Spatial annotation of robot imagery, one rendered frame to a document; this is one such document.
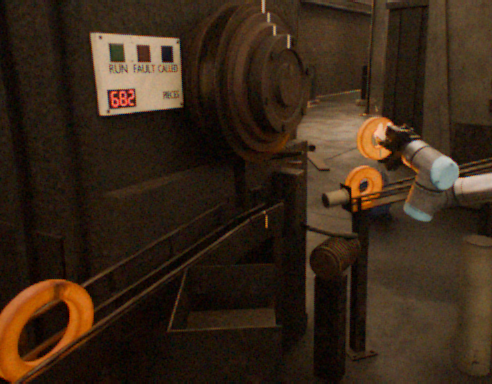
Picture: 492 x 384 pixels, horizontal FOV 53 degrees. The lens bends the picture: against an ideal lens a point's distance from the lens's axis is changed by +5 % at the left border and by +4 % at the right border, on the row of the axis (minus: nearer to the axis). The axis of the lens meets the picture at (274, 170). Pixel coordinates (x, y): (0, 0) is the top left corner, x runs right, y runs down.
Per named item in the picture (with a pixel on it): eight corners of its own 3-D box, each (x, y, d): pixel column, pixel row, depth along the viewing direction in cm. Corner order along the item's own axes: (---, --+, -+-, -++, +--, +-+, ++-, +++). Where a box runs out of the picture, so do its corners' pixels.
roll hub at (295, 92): (248, 138, 131) (246, 32, 125) (297, 126, 154) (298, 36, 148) (265, 140, 128) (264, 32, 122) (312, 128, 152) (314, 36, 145)
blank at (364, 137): (354, 120, 171) (360, 121, 168) (390, 113, 176) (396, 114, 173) (357, 162, 174) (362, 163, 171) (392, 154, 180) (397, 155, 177)
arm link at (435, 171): (430, 192, 143) (443, 162, 139) (404, 172, 153) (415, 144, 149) (454, 192, 147) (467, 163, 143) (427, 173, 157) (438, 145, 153)
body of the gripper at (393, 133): (403, 122, 165) (426, 136, 156) (398, 145, 169) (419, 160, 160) (385, 124, 162) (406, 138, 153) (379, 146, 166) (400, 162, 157)
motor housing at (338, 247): (305, 378, 183) (306, 244, 171) (330, 348, 202) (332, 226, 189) (337, 391, 177) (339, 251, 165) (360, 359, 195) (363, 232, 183)
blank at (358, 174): (356, 211, 188) (361, 213, 185) (337, 183, 182) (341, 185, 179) (384, 185, 191) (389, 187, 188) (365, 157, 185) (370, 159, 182)
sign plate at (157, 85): (99, 115, 112) (89, 32, 108) (178, 106, 133) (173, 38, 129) (106, 115, 110) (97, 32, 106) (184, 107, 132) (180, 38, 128)
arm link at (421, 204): (439, 219, 157) (454, 186, 151) (420, 227, 149) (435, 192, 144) (414, 205, 162) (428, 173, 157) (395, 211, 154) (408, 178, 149)
